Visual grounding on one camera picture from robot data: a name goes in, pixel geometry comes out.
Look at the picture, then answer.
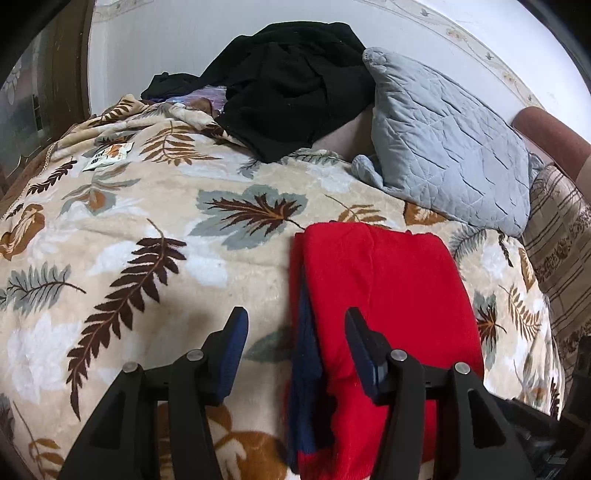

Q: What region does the purple patterned cloth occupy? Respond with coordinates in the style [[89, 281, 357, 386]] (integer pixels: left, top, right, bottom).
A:
[[166, 85, 226, 117]]

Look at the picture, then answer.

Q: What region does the striped brown patterned pillow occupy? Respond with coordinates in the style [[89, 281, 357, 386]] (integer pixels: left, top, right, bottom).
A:
[[521, 163, 591, 370]]

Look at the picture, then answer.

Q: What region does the brown padded headboard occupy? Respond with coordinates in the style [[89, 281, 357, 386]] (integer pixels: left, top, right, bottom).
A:
[[512, 106, 590, 202]]

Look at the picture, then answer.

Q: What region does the grey quilted pillow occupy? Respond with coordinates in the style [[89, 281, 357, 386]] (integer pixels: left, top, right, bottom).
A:
[[352, 48, 544, 237]]

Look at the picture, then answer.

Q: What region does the red and blue sweater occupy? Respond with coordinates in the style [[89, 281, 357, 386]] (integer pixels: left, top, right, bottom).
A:
[[287, 222, 484, 479]]

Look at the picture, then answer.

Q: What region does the small printed paper packet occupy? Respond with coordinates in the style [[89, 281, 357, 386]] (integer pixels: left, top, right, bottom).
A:
[[83, 142, 134, 172]]

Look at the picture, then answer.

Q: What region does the leaf pattern plush blanket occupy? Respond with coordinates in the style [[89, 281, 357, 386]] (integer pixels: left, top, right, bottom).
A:
[[1, 95, 565, 479]]

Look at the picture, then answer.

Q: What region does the black garment pile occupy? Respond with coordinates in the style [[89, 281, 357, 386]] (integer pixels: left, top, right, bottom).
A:
[[140, 22, 375, 163]]

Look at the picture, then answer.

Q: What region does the stained glass wooden door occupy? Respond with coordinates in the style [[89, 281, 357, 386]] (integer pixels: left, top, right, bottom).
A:
[[1, 0, 95, 194]]

